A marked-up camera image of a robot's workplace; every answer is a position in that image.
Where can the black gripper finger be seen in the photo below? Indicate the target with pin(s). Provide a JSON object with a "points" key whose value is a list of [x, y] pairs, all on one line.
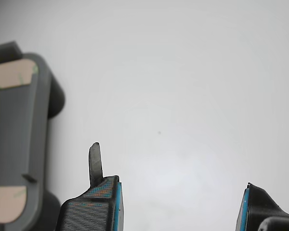
{"points": [[260, 209]]}

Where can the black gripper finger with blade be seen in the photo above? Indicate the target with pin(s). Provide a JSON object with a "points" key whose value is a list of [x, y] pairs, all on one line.
{"points": [[91, 211]]}

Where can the tan 3M tape liner film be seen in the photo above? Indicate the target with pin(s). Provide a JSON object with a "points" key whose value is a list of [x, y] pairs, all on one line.
{"points": [[9, 74], [4, 204]]}

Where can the grey printed fixture with legs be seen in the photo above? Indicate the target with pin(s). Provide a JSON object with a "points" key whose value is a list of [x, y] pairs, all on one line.
{"points": [[14, 132]]}

